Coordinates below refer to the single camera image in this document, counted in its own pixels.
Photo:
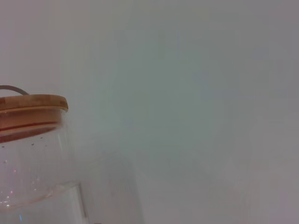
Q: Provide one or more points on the glass water dispenser jar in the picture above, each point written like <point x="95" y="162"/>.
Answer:
<point x="35" y="163"/>

